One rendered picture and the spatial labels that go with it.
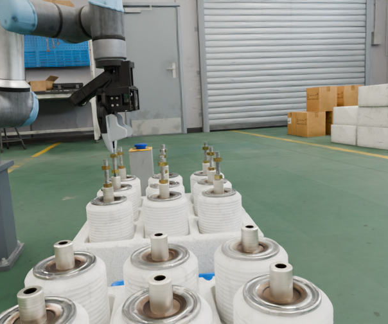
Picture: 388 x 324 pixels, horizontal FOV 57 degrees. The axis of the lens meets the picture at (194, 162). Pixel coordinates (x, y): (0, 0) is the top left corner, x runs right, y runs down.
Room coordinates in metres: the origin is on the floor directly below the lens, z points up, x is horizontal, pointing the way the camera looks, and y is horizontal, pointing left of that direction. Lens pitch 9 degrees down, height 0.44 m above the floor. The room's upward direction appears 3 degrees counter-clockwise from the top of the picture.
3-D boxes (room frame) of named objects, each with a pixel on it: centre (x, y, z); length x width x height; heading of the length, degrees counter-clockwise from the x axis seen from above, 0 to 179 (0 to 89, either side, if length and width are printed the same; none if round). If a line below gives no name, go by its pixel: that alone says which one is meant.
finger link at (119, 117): (0.87, 0.17, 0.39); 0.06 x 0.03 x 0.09; 81
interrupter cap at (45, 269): (0.42, 0.17, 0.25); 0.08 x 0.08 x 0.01
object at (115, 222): (0.74, 0.18, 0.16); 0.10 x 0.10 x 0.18
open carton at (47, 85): (5.34, 2.15, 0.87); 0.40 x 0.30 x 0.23; 88
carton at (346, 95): (4.62, -1.98, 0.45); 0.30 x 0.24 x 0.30; 9
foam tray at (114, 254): (0.86, 0.08, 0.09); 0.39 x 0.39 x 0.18; 4
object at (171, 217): (0.75, 0.07, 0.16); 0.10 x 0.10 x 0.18
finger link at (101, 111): (0.84, 0.20, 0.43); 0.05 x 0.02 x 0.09; 171
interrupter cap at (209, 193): (0.76, -0.05, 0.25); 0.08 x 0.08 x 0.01
